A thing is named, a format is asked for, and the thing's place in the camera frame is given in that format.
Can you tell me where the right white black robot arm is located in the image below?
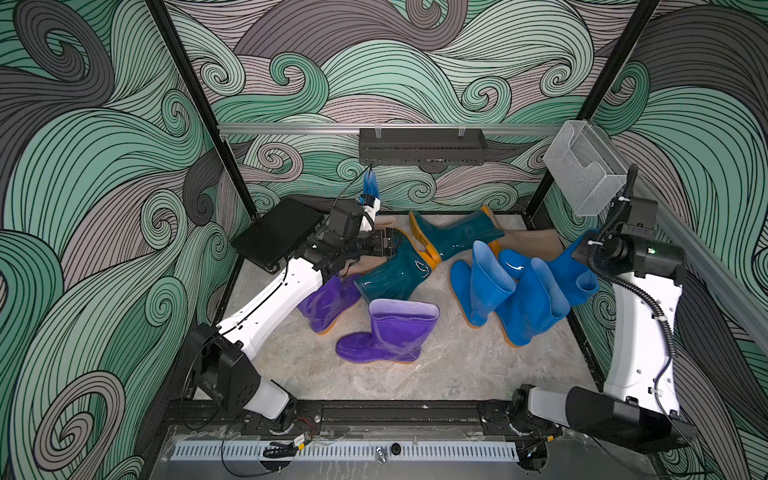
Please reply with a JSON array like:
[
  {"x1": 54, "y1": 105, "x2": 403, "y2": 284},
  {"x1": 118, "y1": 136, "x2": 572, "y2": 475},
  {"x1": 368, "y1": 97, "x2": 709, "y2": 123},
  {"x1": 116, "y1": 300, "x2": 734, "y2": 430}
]
[{"x1": 499, "y1": 194, "x2": 697, "y2": 454}]

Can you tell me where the aluminium rail wall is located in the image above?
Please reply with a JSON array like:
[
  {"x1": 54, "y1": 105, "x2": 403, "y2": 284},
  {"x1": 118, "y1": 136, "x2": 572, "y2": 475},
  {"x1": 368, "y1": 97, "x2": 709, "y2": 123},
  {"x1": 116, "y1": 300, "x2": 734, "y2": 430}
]
[
  {"x1": 584, "y1": 119, "x2": 768, "y2": 355},
  {"x1": 218, "y1": 122, "x2": 564, "y2": 136}
]

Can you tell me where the aluminium rail right wall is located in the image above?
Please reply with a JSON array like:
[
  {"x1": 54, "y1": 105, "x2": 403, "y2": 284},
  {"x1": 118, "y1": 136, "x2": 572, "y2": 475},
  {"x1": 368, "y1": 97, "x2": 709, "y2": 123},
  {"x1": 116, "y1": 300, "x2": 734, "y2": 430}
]
[{"x1": 584, "y1": 119, "x2": 768, "y2": 355}]

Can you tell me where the black case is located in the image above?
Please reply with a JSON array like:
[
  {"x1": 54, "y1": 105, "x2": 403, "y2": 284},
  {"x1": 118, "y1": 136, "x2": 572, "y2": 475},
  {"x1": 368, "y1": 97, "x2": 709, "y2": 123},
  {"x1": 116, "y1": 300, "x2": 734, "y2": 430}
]
[{"x1": 231, "y1": 198, "x2": 324, "y2": 274}]

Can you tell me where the purple boot front center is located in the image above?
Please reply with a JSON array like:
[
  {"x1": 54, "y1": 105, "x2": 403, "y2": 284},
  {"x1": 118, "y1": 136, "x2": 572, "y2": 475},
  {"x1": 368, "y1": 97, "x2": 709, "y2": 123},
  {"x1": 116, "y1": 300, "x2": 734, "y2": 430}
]
[{"x1": 335, "y1": 299, "x2": 440, "y2": 364}]

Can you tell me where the purple boot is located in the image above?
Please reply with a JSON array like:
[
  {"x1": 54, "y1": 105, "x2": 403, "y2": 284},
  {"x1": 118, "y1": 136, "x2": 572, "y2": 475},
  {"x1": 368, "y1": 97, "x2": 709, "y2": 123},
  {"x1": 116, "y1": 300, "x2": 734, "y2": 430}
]
[
  {"x1": 298, "y1": 275, "x2": 361, "y2": 335},
  {"x1": 335, "y1": 299, "x2": 440, "y2": 364}
]

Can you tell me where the blue boot front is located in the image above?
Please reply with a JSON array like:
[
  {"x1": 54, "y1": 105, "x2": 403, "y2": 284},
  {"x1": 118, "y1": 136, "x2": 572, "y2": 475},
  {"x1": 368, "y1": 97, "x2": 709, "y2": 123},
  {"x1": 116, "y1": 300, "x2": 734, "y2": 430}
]
[{"x1": 495, "y1": 250, "x2": 571, "y2": 347}]

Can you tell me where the white mesh wall basket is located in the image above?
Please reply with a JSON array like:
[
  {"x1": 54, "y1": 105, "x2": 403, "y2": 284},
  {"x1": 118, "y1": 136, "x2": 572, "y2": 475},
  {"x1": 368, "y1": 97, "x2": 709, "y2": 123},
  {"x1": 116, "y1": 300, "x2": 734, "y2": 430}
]
[{"x1": 543, "y1": 120, "x2": 627, "y2": 217}]

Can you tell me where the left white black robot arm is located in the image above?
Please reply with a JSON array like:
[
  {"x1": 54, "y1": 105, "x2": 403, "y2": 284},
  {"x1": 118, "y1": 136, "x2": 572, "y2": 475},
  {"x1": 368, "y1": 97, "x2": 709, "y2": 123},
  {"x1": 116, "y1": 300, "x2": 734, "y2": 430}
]
[{"x1": 189, "y1": 228, "x2": 405, "y2": 423}]

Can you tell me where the beige boot rear right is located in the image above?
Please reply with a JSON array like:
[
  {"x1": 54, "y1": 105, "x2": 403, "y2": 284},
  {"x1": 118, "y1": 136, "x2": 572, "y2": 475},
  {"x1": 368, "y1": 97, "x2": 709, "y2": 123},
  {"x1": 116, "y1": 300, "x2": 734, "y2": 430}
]
[{"x1": 482, "y1": 206, "x2": 564, "y2": 261}]

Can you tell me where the beige boot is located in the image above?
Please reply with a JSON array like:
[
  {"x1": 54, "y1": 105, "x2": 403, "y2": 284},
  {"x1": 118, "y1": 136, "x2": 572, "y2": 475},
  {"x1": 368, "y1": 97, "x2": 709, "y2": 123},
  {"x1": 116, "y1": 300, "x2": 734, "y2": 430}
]
[
  {"x1": 339, "y1": 215, "x2": 397, "y2": 278},
  {"x1": 482, "y1": 206, "x2": 564, "y2": 261}
]

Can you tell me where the blue boot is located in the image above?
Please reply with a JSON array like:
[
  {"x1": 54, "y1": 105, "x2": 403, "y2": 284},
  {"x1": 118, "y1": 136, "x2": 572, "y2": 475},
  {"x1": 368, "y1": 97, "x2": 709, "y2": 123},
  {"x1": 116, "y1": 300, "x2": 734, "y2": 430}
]
[
  {"x1": 495, "y1": 250, "x2": 571, "y2": 347},
  {"x1": 497, "y1": 230, "x2": 601, "y2": 308},
  {"x1": 362, "y1": 169, "x2": 380, "y2": 199},
  {"x1": 449, "y1": 240, "x2": 517, "y2": 328}
]

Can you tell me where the purple boot rear left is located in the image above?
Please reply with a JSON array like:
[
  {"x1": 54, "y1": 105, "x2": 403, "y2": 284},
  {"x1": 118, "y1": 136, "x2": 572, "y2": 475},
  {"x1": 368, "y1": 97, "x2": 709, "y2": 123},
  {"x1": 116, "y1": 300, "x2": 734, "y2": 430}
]
[{"x1": 298, "y1": 275, "x2": 361, "y2": 335}]

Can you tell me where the beige boot left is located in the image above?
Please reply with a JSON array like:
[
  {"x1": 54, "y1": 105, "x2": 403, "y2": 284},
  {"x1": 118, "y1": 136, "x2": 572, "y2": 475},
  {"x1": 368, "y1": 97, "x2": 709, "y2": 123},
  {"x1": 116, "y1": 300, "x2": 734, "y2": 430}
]
[{"x1": 339, "y1": 215, "x2": 397, "y2": 278}]

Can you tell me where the black wall shelf tray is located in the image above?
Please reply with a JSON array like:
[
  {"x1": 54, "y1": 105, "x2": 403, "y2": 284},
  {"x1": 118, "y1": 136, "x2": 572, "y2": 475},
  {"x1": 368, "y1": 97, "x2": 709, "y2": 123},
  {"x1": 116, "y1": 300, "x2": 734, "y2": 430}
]
[{"x1": 358, "y1": 127, "x2": 488, "y2": 166}]

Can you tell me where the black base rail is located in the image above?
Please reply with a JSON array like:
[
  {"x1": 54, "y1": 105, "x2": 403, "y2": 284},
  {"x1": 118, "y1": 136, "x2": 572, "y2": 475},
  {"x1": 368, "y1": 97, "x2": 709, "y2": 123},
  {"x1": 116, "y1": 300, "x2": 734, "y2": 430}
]
[{"x1": 161, "y1": 398, "x2": 643, "y2": 436}]

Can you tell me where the teal boot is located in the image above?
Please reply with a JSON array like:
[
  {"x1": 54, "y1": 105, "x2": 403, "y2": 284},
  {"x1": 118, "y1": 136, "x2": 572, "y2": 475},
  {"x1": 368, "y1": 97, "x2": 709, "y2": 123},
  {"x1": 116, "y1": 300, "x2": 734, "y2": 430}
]
[
  {"x1": 409, "y1": 210, "x2": 504, "y2": 263},
  {"x1": 354, "y1": 228, "x2": 437, "y2": 303}
]

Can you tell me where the white slotted cable duct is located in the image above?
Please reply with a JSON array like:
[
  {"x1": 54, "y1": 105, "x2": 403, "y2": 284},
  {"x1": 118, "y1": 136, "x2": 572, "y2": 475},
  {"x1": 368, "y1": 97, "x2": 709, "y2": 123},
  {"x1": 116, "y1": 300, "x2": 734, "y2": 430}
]
[{"x1": 169, "y1": 440, "x2": 519, "y2": 463}]

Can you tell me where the teal boot rear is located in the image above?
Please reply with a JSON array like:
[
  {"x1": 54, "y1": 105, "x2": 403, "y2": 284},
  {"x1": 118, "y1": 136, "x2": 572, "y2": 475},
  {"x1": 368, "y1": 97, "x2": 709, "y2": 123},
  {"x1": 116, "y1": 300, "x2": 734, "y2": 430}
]
[{"x1": 409, "y1": 210, "x2": 504, "y2": 263}]

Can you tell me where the teal boot center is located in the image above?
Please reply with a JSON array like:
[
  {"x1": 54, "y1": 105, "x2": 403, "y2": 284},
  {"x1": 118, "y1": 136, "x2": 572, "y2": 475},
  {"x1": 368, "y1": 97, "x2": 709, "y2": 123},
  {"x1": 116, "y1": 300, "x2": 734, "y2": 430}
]
[{"x1": 354, "y1": 228, "x2": 437, "y2": 303}]

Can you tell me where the aluminium rail back wall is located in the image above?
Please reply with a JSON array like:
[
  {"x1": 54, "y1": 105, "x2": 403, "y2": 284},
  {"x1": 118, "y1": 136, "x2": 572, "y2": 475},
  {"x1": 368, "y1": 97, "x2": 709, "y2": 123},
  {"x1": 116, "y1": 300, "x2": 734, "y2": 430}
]
[{"x1": 218, "y1": 122, "x2": 564, "y2": 136}]

